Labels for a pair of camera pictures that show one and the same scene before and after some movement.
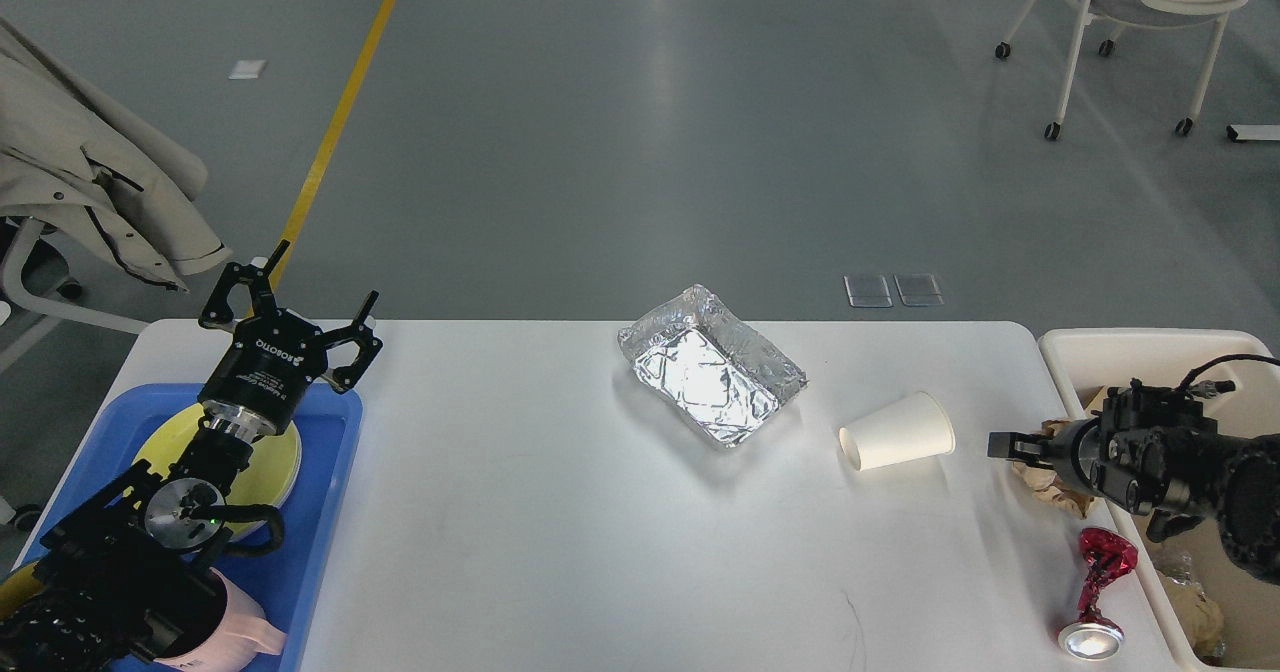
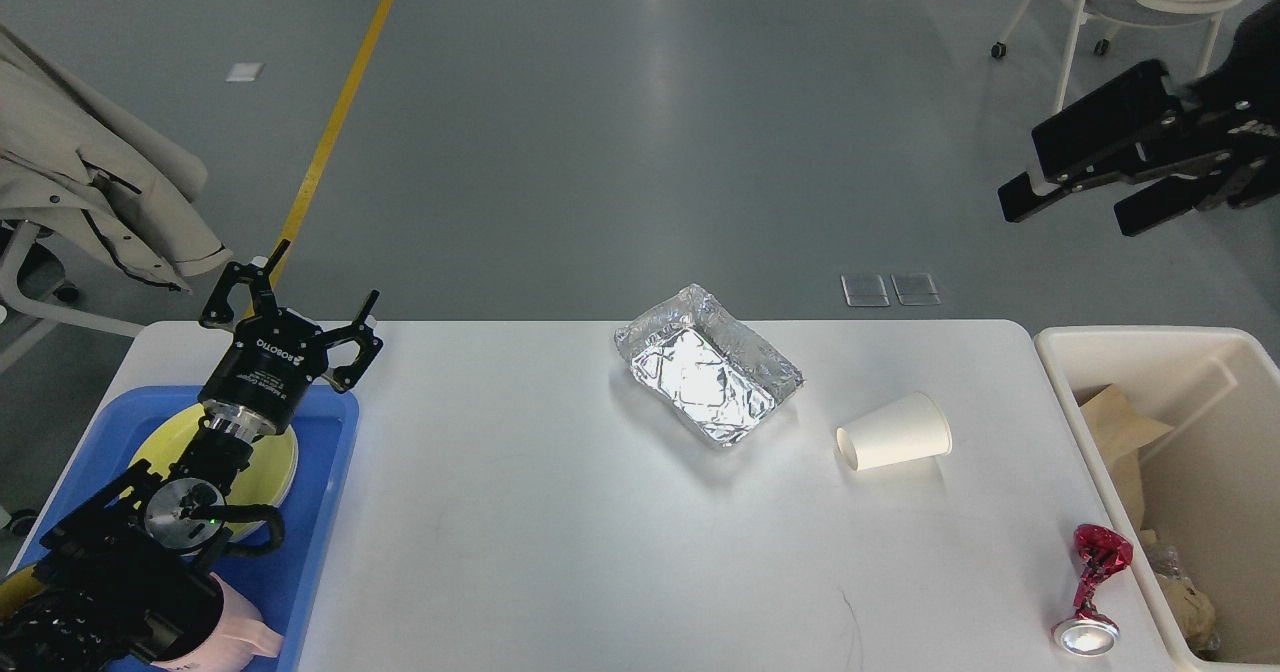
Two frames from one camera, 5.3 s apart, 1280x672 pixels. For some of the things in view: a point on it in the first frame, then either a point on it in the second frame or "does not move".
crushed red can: [1094, 636] does not move
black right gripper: [1077, 451] → [1135, 126]
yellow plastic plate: [266, 476] does not move
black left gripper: [262, 374] does not move
